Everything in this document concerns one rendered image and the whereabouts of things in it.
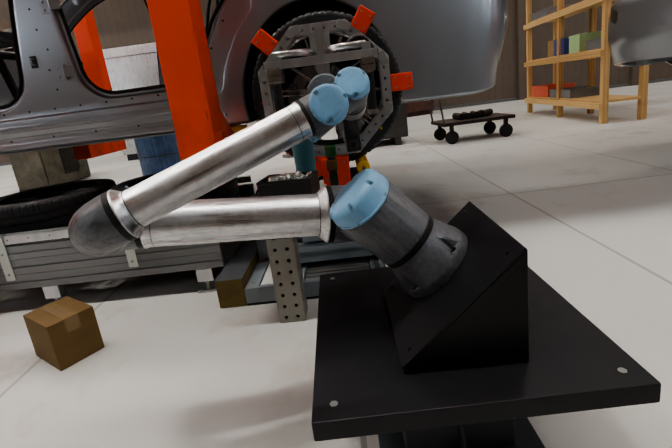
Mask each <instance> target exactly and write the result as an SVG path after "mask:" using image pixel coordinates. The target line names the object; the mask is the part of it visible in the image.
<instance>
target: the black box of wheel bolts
mask: <svg viewBox="0 0 672 448"><path fill-rule="evenodd" d="M256 185H257V188H258V193H259V196H280V195H300V194H315V193H317V192H318V191H319V190H320V184H319V177H318V170H315V171H304V172H300V171H297V172H293V173H286V172H284V173H283V174H272V175H267V176H266V177H265V178H263V179H262V180H260V181H259V182H257V183H256Z"/></svg>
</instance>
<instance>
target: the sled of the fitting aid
mask: <svg viewBox="0 0 672 448"><path fill-rule="evenodd" d="M297 242H298V248H299V255H300V261H301V263H308V262H317V261H326V260H335V259H344V258H353V257H362V256H371V255H374V254H372V253H371V252H370V251H369V250H368V249H366V248H365V247H364V246H362V245H361V244H360V243H358V242H356V241H344V242H329V243H326V242H325V241H315V242H306V243H303V240H302V237H297Z"/></svg>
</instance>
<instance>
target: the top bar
mask: <svg viewBox="0 0 672 448"><path fill-rule="evenodd" d="M369 56H374V57H377V56H378V48H377V47H375V48H369V49H360V50H353V51H345V52H338V53H337V52H335V53H330V54H323V55H315V56H308V57H300V58H293V59H285V60H278V61H271V62H263V63H262V64H263V70H264V71H267V70H269V69H277V68H280V69H287V68H294V67H302V66H309V65H317V64H325V63H332V62H340V61H347V60H355V59H361V58H362V57H369Z"/></svg>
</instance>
